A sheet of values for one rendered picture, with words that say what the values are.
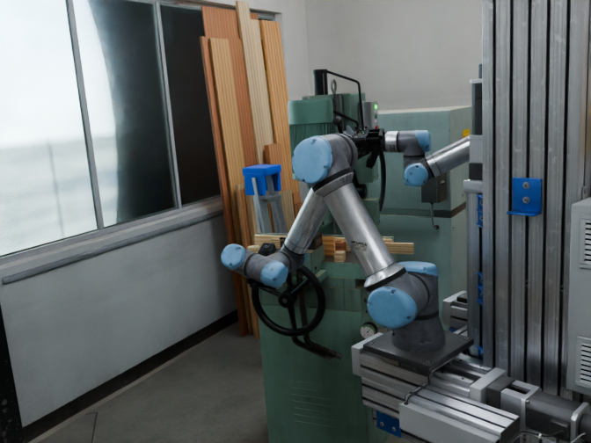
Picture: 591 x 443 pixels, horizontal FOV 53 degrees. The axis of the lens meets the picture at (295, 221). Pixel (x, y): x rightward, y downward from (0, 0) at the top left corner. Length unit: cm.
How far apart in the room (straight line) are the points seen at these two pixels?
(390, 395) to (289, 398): 81
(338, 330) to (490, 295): 78
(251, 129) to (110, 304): 152
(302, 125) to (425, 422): 120
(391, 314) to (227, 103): 253
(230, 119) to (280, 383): 189
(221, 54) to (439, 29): 162
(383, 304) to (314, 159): 40
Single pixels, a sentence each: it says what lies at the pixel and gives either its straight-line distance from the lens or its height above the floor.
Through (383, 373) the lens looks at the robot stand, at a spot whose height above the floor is 71.
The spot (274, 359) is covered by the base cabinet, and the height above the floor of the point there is 48.
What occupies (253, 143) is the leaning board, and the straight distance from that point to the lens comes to 404.
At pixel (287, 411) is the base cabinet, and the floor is 25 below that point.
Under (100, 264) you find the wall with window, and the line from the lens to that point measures 326.
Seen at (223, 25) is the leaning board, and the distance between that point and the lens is 399.
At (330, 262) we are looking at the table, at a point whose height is 90.
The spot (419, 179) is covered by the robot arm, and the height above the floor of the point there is 123.
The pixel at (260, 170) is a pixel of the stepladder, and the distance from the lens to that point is 319.
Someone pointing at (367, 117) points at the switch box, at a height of 141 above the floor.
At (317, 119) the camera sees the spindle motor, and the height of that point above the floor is 143.
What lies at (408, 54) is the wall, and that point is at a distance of 460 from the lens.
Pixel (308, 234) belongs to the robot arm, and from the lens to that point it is 175.
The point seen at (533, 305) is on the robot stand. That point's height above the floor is 95.
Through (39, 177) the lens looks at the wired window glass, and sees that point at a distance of 310.
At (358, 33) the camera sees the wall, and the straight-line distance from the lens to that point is 477.
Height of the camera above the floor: 151
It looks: 12 degrees down
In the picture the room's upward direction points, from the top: 4 degrees counter-clockwise
